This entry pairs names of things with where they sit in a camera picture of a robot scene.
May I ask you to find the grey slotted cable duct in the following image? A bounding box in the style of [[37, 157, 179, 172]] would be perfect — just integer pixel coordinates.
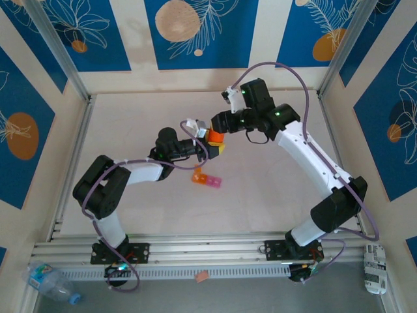
[[60, 265, 293, 281]]

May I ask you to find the aluminium corner post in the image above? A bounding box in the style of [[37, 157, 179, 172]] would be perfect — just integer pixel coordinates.
[[318, 0, 375, 98], [24, 0, 92, 102]]

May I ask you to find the clear plastic water bottle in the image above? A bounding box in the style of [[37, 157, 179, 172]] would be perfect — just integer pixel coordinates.
[[22, 262, 82, 306]]

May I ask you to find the thin black wire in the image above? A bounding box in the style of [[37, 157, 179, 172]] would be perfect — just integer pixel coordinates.
[[246, 130, 270, 145]]

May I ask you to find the blue floral wall poster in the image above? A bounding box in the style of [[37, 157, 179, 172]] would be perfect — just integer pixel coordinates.
[[338, 0, 402, 88], [0, 47, 56, 210], [40, 0, 132, 72], [275, 0, 362, 68], [0, 0, 68, 95], [144, 0, 260, 70], [353, 32, 417, 203]]

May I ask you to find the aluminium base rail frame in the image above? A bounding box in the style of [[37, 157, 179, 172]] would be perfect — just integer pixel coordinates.
[[29, 230, 381, 272]]

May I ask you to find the orange pink pill organizer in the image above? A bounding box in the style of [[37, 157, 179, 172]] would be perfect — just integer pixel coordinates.
[[190, 164, 223, 188]]

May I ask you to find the orange pill bottle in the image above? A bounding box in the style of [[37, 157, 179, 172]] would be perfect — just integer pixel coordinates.
[[207, 128, 226, 145]]

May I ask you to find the black control board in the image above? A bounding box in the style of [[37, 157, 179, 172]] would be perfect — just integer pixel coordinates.
[[104, 264, 134, 288], [288, 262, 322, 284]]

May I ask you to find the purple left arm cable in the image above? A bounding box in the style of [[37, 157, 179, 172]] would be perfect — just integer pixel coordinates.
[[81, 121, 209, 293]]

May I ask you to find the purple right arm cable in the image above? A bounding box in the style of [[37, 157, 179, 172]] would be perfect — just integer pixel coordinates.
[[231, 61, 381, 284]]

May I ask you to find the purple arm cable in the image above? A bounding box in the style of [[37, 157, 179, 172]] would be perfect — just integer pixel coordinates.
[[231, 61, 381, 284], [81, 121, 209, 293]]

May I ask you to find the newspaper wrapped package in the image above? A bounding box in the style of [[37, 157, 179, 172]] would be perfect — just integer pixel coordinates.
[[362, 243, 388, 296]]

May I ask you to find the aluminium table side rail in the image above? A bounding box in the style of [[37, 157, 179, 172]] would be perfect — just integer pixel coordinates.
[[47, 94, 96, 242], [317, 90, 367, 235]]

